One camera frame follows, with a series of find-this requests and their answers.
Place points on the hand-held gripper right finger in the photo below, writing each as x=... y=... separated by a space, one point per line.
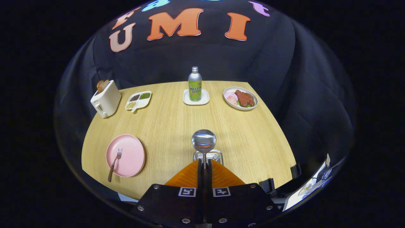
x=240 y=202

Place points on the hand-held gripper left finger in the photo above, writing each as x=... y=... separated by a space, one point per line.
x=171 y=202

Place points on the metal spoon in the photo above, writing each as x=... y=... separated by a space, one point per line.
x=203 y=141

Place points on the black table clamp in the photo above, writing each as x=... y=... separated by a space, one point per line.
x=267 y=186
x=295 y=171

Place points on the white printed paper sheet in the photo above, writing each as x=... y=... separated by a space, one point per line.
x=300 y=194

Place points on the pink round plate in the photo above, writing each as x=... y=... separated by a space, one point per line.
x=131 y=155

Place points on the white food plate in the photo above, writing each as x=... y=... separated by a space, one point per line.
x=229 y=104

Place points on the white square coaster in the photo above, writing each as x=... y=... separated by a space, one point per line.
x=187 y=100

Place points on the pink ham slice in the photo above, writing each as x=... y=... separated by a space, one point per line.
x=231 y=98

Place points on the brown fried cutlet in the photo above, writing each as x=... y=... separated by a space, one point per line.
x=244 y=98

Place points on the white divided bean tray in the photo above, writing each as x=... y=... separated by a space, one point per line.
x=139 y=103

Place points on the white toaster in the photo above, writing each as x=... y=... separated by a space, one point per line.
x=106 y=101

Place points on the green label metal bottle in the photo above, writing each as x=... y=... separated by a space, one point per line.
x=195 y=84

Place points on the brown bread slice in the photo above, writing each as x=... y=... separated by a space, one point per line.
x=105 y=83
x=100 y=86

